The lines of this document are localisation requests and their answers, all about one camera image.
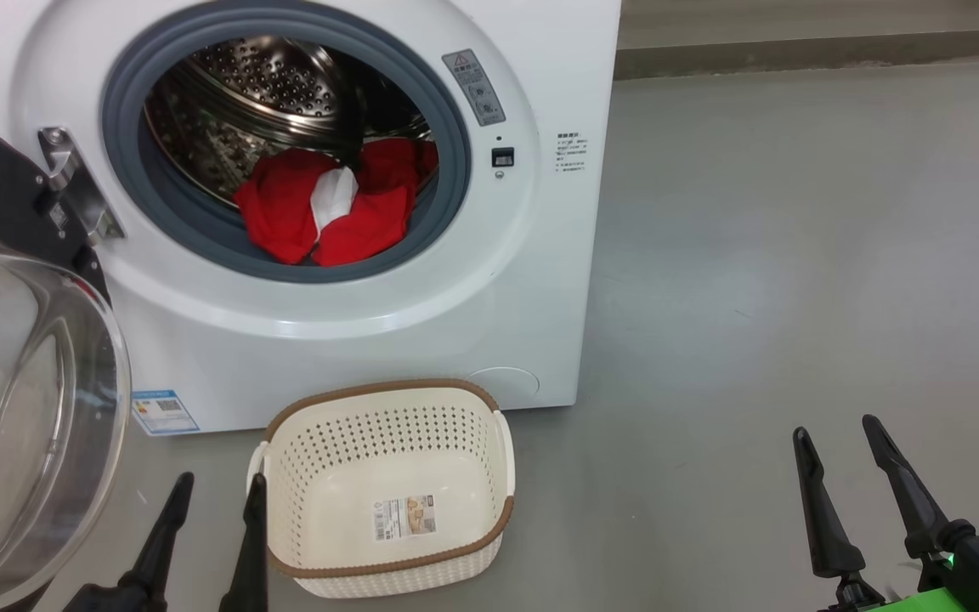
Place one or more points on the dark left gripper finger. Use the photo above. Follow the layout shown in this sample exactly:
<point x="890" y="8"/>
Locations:
<point x="158" y="561"/>
<point x="250" y="561"/>

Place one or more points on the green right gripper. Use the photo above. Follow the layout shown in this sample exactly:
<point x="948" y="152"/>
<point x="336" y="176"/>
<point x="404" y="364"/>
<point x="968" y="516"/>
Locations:
<point x="872" y="605"/>

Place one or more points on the black round glass washer door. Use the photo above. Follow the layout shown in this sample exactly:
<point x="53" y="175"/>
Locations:
<point x="31" y="425"/>

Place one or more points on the red and white garment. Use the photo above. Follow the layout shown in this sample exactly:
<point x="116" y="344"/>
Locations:
<point x="285" y="204"/>

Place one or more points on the printed product label sticker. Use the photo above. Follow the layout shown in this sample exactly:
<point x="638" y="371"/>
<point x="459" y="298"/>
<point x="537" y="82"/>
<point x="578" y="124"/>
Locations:
<point x="404" y="518"/>

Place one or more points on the cream laundry basket brown rim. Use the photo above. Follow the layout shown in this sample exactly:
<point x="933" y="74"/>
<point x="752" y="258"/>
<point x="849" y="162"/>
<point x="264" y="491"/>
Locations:
<point x="455" y="442"/>

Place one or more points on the white washing machine body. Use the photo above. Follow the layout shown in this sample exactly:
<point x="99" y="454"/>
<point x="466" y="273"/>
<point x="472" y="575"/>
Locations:
<point x="370" y="340"/>

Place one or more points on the metal door hinge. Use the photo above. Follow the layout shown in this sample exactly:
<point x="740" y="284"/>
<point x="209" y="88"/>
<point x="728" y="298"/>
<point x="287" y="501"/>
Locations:
<point x="73" y="183"/>

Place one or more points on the grey rubber door gasket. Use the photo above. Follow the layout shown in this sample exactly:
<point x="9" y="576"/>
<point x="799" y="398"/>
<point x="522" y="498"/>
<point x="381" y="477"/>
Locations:
<point x="449" y="195"/>

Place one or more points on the black door latch socket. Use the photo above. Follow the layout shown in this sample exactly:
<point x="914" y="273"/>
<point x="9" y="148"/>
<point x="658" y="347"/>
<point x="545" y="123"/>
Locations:
<point x="502" y="157"/>

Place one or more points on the perforated steel washer drum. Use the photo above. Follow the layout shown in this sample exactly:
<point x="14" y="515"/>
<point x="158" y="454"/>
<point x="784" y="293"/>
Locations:
<point x="260" y="76"/>

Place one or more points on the blue energy label sticker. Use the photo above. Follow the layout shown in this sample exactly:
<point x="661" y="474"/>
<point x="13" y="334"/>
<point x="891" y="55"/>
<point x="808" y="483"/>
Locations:
<point x="165" y="412"/>

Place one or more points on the round white filter cover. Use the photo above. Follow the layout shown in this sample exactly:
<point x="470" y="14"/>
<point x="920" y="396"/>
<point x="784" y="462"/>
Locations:
<point x="503" y="385"/>

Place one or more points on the grey warning sticker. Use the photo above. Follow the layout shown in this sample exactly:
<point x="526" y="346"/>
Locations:
<point x="474" y="87"/>

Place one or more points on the grey wall skirting strip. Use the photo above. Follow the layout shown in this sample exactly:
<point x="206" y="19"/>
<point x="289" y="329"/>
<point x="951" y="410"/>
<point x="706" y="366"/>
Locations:
<point x="821" y="55"/>

